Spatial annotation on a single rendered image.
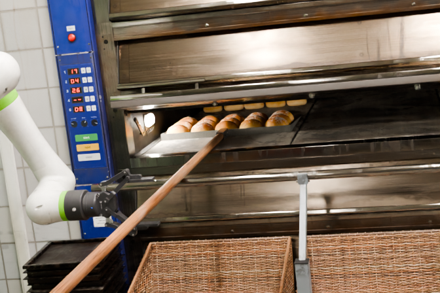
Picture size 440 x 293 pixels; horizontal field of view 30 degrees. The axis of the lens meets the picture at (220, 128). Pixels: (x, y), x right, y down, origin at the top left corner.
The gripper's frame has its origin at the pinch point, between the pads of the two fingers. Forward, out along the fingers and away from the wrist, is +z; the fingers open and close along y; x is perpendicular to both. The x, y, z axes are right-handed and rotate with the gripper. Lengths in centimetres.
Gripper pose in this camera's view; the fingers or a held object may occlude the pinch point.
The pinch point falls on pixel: (152, 201)
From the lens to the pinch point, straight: 242.8
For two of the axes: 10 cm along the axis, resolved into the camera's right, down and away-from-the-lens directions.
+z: 9.7, -0.7, -2.3
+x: -2.1, 1.9, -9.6
